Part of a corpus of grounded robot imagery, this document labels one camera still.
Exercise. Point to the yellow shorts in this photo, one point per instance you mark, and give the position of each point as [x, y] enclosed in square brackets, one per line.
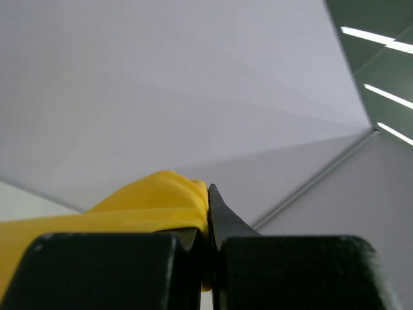
[161, 201]

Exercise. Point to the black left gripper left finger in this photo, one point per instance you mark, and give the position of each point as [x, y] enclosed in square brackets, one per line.
[160, 270]

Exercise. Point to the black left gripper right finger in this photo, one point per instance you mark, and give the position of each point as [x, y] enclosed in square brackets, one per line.
[252, 271]

